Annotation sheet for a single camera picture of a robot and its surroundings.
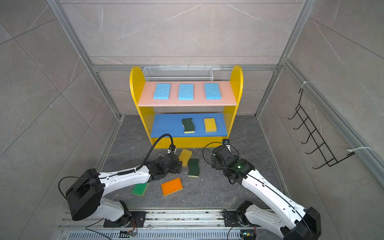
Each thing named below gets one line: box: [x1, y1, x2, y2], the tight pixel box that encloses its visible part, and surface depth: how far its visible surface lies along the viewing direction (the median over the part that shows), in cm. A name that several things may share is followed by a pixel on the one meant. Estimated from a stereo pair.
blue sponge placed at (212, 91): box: [204, 83, 222, 100], surface depth 76 cm
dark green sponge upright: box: [187, 158, 200, 178], surface depth 93 cm
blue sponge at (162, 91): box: [153, 83, 171, 100], surface depth 76 cm
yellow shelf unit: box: [129, 65, 244, 149], surface depth 78 cm
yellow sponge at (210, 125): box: [203, 118, 217, 133], surface depth 96 cm
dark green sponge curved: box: [182, 118, 195, 134], surface depth 95 cm
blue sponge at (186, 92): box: [178, 83, 195, 101], surface depth 76 cm
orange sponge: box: [161, 177, 184, 197], surface depth 85 cm
